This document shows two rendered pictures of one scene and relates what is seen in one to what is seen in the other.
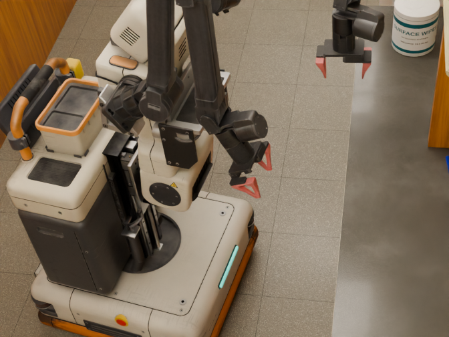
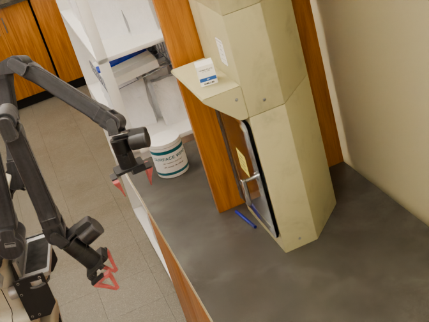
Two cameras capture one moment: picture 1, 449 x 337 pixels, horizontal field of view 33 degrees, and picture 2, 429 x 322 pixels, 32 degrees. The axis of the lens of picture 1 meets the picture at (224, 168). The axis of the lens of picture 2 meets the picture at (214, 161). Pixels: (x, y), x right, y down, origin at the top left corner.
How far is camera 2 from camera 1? 0.80 m
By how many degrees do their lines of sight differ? 29
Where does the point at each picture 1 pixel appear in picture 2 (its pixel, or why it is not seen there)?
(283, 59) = (76, 279)
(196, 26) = (23, 158)
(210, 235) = not seen: outside the picture
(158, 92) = (10, 229)
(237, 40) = not seen: hidden behind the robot
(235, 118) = (75, 227)
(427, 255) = (256, 263)
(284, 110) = (97, 311)
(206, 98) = (48, 217)
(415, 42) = (174, 163)
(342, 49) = (128, 165)
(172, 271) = not seen: outside the picture
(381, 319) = (249, 310)
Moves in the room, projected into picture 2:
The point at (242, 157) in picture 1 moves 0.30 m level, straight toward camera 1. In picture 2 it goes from (92, 259) to (137, 301)
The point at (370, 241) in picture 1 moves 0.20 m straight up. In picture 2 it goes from (214, 276) to (196, 222)
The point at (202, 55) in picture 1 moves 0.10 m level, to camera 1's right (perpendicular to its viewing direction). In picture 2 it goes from (34, 181) to (65, 164)
